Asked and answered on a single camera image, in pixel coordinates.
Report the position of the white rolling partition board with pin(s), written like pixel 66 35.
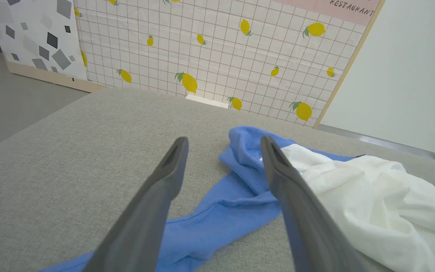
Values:
pixel 410 75

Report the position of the lemon print partition panel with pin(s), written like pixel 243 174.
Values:
pixel 221 56

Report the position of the white and blue shirt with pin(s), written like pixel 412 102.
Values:
pixel 372 204

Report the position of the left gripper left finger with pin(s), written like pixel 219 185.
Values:
pixel 145 219

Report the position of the pink restaurant sign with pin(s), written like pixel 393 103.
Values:
pixel 338 9

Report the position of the grey terrazzo print panel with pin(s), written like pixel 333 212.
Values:
pixel 32 34

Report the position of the white rectangular box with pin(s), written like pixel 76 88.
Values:
pixel 206 101

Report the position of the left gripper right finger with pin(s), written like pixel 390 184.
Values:
pixel 304 226

